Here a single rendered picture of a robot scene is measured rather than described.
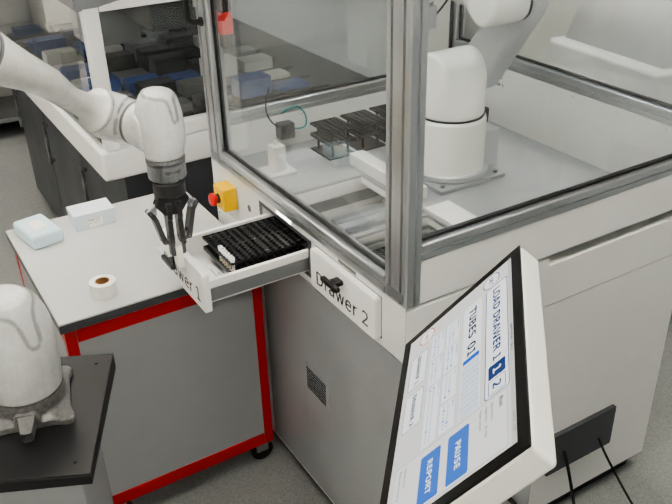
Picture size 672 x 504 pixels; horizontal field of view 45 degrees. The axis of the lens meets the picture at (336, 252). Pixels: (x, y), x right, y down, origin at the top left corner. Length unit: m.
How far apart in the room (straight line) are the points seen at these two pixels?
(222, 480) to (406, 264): 1.27
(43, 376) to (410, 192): 0.82
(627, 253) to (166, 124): 1.20
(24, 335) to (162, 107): 0.56
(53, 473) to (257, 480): 1.13
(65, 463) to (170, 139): 0.71
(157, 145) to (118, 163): 0.96
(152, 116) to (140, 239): 0.74
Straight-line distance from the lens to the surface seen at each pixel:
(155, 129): 1.83
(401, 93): 1.55
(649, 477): 2.84
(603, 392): 2.46
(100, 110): 1.91
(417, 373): 1.47
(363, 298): 1.85
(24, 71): 1.59
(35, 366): 1.71
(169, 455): 2.55
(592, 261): 2.12
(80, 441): 1.74
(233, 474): 2.74
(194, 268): 1.97
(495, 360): 1.26
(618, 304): 2.29
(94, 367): 1.91
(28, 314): 1.68
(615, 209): 2.10
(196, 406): 2.48
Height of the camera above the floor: 1.90
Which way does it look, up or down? 29 degrees down
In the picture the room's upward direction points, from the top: 2 degrees counter-clockwise
